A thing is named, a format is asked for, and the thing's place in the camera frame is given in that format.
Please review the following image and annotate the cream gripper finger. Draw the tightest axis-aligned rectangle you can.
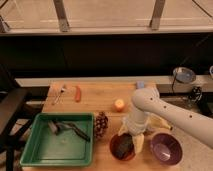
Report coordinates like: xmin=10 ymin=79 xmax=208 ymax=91
xmin=118 ymin=124 xmax=128 ymax=136
xmin=132 ymin=134 xmax=144 ymax=154

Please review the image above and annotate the dark eraser block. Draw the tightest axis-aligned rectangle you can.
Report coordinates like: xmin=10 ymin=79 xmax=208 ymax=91
xmin=115 ymin=134 xmax=134 ymax=159

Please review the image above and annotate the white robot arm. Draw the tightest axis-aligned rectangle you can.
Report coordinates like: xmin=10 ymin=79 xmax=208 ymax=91
xmin=118 ymin=88 xmax=213 ymax=149

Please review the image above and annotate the orange candle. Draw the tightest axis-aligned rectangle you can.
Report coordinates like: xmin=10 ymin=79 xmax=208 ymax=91
xmin=114 ymin=99 xmax=125 ymax=112

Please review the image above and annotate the black cable bundle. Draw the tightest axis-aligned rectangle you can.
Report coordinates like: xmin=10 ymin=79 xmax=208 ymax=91
xmin=187 ymin=86 xmax=204 ymax=105

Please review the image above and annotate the metal fork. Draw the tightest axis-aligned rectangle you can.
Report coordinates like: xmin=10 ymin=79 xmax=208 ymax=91
xmin=52 ymin=86 xmax=66 ymax=105

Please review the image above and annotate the yellow banana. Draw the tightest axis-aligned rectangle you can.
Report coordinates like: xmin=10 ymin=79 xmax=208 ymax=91
xmin=149 ymin=115 xmax=172 ymax=130

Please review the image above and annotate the black dish brush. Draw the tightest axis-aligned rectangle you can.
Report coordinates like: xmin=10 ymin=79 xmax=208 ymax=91
xmin=48 ymin=121 xmax=90 ymax=141

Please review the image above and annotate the green plastic tray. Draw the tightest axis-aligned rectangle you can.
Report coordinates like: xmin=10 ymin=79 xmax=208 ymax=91
xmin=20 ymin=113 xmax=94 ymax=167

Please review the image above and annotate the orange bowl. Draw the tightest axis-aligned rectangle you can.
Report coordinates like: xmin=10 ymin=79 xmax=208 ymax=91
xmin=109 ymin=134 xmax=135 ymax=161

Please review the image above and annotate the brown pine cone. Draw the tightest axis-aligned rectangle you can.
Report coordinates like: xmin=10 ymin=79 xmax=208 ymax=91
xmin=94 ymin=112 xmax=108 ymax=139

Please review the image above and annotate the blue sponge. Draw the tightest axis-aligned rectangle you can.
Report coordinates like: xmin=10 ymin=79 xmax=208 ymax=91
xmin=136 ymin=81 xmax=145 ymax=89

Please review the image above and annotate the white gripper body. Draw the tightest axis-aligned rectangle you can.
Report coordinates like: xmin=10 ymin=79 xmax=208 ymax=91
xmin=123 ymin=116 xmax=148 ymax=136

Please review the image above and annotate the purple bowl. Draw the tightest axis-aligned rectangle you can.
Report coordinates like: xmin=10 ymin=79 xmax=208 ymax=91
xmin=150 ymin=133 xmax=183 ymax=166

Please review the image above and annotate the metal bowl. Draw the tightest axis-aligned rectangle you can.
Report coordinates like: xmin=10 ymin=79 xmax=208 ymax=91
xmin=173 ymin=67 xmax=196 ymax=84

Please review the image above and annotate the black chair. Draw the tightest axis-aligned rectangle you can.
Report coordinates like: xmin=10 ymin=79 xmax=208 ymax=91
xmin=0 ymin=63 xmax=41 ymax=171

